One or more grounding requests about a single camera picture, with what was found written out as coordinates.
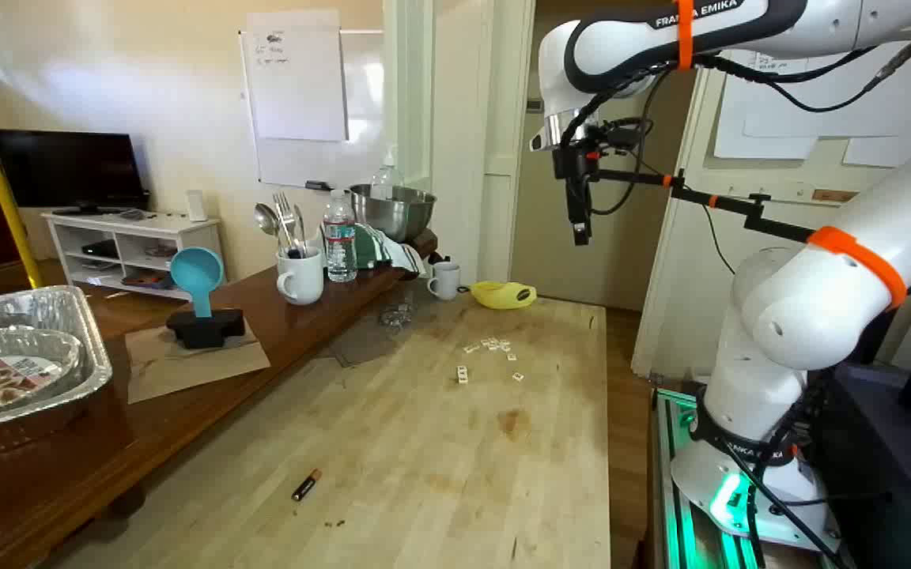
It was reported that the white tv shelf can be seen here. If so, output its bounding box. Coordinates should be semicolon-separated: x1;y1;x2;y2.
46;215;220;299

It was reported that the clear water bottle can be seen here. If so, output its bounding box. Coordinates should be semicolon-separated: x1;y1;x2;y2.
323;196;356;285

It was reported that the black marker on table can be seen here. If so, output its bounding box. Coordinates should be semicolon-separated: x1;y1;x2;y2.
292;466;323;501

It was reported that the clear soap pump bottle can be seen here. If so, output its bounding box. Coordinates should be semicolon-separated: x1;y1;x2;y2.
370;146;397;200

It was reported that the aluminium foil tray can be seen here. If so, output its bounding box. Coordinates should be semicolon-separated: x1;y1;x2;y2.
0;285;115;423

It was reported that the yellow bowl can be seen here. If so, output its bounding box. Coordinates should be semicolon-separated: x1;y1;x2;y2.
470;282;539;309

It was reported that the brown cardboard sheet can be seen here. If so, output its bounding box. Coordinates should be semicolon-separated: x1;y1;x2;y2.
126;324;270;405

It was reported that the black television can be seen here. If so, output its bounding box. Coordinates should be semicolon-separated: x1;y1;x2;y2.
0;129;147;210

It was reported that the dark wooden side table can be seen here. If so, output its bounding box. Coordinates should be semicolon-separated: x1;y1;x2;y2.
0;267;401;569

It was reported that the white mug with utensils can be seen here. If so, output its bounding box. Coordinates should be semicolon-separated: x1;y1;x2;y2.
275;254;323;306

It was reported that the steel mixing bowl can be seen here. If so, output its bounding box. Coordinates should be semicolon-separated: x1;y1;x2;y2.
351;182;433;243

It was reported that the white paper flipchart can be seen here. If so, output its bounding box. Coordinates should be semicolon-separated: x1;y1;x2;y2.
243;8;346;141

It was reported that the black scoop base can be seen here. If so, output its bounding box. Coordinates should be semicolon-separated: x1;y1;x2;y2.
166;309;243;346

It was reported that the striped green white towel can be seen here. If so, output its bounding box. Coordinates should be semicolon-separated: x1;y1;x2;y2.
353;222;428;276

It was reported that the crushed clear plastic bottle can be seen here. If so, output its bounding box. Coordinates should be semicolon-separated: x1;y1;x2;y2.
379;289;418;327

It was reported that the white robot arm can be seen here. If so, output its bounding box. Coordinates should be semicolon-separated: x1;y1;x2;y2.
534;0;911;551

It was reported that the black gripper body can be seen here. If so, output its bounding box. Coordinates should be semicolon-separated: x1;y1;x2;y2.
552;119;638;246

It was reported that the white mug near bowl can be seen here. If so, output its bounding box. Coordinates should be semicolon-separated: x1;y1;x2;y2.
428;262;459;299

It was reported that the teal measuring scoop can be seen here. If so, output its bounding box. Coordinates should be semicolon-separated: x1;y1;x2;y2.
171;246;224;318

